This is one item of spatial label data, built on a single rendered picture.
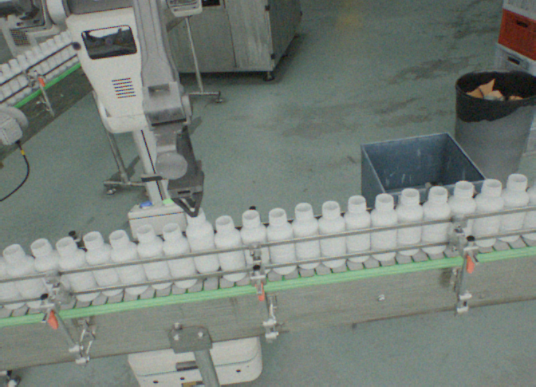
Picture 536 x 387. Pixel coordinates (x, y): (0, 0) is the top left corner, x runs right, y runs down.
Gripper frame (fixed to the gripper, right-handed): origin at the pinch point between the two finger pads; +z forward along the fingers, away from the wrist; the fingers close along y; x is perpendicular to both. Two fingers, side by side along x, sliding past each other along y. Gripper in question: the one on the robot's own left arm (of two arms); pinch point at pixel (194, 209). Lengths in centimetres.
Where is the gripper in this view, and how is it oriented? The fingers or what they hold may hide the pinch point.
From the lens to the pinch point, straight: 101.5
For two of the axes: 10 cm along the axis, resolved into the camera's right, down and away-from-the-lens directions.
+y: -0.7, -5.6, 8.2
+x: -9.9, 1.4, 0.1
